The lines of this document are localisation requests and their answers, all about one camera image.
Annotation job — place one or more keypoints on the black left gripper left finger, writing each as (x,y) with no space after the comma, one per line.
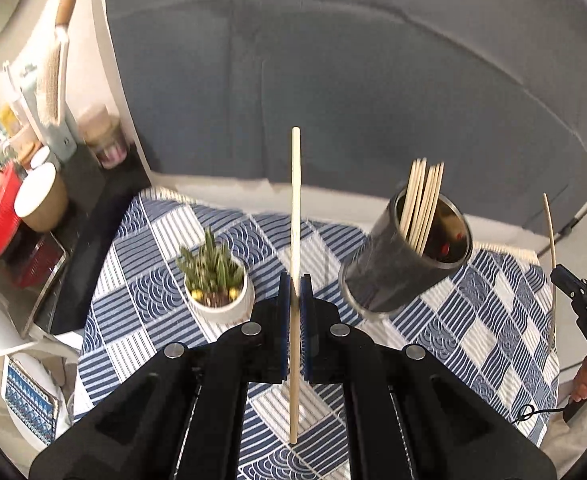
(180,416)

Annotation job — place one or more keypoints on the chopsticks in holder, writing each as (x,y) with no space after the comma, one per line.
(421,198)

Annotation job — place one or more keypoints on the person's right hand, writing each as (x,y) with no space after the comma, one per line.
(579,385)

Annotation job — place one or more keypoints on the white plant pot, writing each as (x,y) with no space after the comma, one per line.
(235,311)

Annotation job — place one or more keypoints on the green succulent plant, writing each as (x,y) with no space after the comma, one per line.
(212,277)

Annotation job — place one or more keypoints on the dark cylindrical utensil holder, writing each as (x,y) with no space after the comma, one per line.
(385,274)

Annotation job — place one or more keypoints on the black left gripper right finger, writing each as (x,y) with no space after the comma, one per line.
(407,415)

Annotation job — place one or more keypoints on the wooden chopstick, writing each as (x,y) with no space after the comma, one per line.
(552,253)
(295,261)

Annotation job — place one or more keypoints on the blue white patterned tablecloth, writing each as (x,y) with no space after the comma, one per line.
(491,323)

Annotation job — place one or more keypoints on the grey backdrop board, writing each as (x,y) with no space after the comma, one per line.
(495,89)

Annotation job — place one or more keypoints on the paper cup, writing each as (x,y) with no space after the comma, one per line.
(42,199)

